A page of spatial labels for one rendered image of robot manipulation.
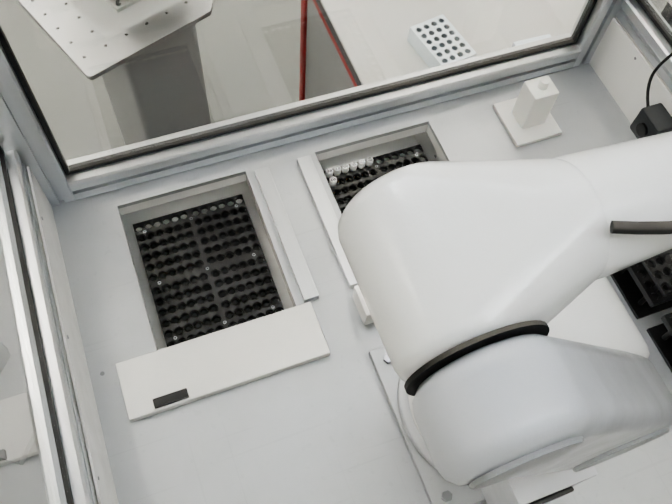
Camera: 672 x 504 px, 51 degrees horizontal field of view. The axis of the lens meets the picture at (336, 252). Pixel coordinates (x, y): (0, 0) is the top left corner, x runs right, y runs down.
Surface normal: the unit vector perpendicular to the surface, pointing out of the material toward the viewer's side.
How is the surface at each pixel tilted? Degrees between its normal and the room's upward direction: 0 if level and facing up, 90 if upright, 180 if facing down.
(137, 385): 0
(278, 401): 0
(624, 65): 90
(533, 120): 90
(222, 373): 0
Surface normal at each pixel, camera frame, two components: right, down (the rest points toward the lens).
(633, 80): -0.94, 0.29
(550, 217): 0.06, -0.29
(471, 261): -0.11, -0.40
